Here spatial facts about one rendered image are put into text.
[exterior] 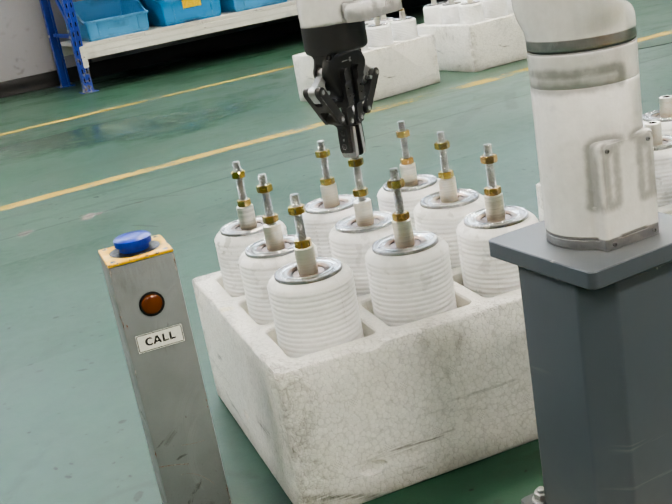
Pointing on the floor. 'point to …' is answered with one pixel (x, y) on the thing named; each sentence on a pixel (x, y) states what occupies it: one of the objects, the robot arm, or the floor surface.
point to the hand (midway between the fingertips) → (351, 140)
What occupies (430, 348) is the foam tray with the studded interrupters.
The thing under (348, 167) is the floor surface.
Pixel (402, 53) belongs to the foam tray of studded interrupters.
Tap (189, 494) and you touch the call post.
